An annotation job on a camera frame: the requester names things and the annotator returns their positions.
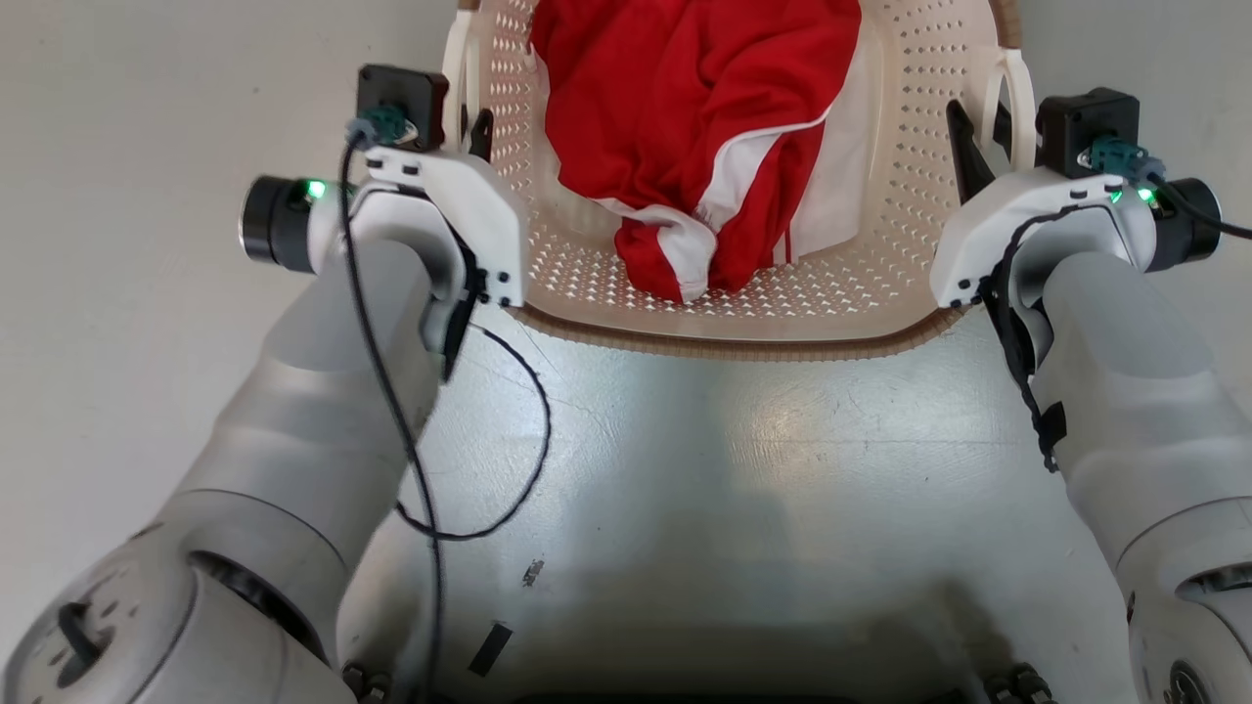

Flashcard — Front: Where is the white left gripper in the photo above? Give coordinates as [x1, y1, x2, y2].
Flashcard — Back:
[347, 108, 531, 384]

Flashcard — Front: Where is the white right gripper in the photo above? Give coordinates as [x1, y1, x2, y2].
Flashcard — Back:
[929, 98, 1159, 370]

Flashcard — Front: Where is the beige perforated plastic laundry basket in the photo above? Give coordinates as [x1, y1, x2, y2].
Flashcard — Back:
[441, 0, 1039, 364]

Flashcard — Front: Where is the red garment with white trim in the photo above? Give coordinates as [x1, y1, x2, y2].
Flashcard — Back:
[528, 0, 873, 305]

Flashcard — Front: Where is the black tape strip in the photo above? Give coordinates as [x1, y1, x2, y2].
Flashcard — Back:
[468, 622, 514, 678]

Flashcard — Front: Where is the black right camera cable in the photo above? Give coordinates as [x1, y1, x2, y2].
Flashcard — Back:
[1149, 174, 1252, 242]

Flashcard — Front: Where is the long black left camera cable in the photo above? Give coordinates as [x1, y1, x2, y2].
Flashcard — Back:
[337, 132, 447, 704]

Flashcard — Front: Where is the thin black looped cable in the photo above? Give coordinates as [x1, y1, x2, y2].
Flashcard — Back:
[394, 321, 554, 542]

